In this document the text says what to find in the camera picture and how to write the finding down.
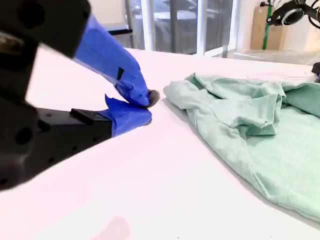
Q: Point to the green pole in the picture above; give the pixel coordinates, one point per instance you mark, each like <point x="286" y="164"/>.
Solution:
<point x="267" y="35"/>

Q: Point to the flat black bar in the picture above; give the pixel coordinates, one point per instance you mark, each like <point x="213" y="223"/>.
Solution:
<point x="120" y="31"/>

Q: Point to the black camera box with lens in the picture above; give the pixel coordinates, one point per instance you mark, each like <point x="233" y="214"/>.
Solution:
<point x="290" y="13"/>

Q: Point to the brown cardboard box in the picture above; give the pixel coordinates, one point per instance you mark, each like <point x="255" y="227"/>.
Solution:
<point x="260" y="32"/>

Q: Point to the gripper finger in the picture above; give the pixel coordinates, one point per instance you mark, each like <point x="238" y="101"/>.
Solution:
<point x="125" y="120"/>
<point x="107" y="57"/>

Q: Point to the white framed glass door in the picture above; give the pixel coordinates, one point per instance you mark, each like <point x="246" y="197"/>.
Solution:
<point x="201" y="27"/>

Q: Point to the pale green T-shirt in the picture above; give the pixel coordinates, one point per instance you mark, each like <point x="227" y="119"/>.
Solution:
<point x="275" y="140"/>

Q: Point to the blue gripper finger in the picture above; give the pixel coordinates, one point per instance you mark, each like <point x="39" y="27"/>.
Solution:
<point x="317" y="69"/>

